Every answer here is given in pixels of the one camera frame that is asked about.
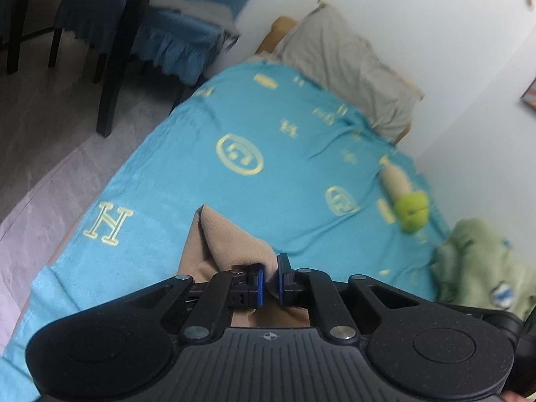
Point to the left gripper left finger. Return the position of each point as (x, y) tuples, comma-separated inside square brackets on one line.
[(248, 286)]

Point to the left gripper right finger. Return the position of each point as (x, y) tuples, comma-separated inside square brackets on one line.
[(293, 290)]

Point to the grey pillow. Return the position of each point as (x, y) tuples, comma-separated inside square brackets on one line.
[(351, 71)]

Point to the light green fleece blanket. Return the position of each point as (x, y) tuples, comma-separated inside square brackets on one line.
[(475, 267)]

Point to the tan garment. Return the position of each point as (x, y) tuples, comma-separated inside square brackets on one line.
[(215, 244)]

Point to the green and beige plush toy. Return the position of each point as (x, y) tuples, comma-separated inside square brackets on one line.
[(411, 207)]

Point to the blue covered chair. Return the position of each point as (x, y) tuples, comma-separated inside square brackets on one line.
[(179, 37), (93, 21)]

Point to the turquoise patterned bed sheet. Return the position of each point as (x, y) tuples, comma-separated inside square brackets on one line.
[(280, 157)]

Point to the framed flower picture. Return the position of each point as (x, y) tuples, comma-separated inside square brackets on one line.
[(529, 96)]

